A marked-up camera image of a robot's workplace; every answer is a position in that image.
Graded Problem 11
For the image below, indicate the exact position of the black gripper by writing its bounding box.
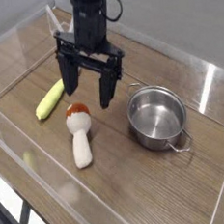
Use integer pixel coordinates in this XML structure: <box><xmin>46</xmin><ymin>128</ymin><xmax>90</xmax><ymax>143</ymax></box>
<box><xmin>53</xmin><ymin>0</ymin><xmax>124</xmax><ymax>109</ymax></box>

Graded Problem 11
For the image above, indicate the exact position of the plush mushroom toy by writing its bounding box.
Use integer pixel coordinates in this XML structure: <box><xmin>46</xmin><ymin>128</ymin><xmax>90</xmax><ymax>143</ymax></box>
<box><xmin>66</xmin><ymin>102</ymin><xmax>93</xmax><ymax>168</ymax></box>

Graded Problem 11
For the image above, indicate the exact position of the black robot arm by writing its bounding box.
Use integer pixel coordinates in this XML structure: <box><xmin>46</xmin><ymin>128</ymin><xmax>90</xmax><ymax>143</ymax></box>
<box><xmin>54</xmin><ymin>0</ymin><xmax>124</xmax><ymax>109</ymax></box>

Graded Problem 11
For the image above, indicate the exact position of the spoon with yellow-green handle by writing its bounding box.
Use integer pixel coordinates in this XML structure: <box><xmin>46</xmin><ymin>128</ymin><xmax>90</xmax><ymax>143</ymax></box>
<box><xmin>31</xmin><ymin>67</ymin><xmax>87</xmax><ymax>121</ymax></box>

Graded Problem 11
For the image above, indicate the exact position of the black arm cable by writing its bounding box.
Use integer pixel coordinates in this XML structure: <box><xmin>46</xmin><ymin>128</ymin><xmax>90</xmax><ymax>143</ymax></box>
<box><xmin>99</xmin><ymin>0</ymin><xmax>125</xmax><ymax>24</ymax></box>

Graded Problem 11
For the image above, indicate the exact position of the silver pot with handles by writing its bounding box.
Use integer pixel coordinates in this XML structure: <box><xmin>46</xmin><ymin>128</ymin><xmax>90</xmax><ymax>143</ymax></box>
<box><xmin>126</xmin><ymin>84</ymin><xmax>192</xmax><ymax>153</ymax></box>

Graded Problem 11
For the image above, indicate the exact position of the clear acrylic enclosure wall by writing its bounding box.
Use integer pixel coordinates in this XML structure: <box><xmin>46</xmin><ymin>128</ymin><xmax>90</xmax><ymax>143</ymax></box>
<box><xmin>0</xmin><ymin>12</ymin><xmax>224</xmax><ymax>224</ymax></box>

